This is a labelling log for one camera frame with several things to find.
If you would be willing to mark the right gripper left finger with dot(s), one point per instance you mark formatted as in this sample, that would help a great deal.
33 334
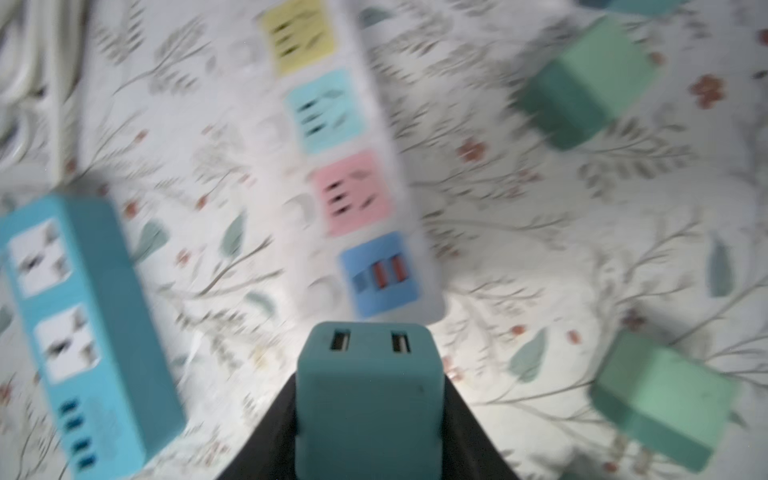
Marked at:
269 452

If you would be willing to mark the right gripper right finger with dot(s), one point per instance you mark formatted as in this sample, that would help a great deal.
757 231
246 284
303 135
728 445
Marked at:
468 453

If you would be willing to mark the green charger cube lower right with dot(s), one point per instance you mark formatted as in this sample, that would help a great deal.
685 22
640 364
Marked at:
588 467

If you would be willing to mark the green charger cube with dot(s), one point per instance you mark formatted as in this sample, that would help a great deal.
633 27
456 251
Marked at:
588 467
662 399
587 85

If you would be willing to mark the teal power strip with USB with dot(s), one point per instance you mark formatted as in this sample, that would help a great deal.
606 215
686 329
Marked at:
112 395

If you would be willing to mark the white multicolour power strip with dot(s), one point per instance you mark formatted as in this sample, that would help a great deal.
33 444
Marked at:
347 233

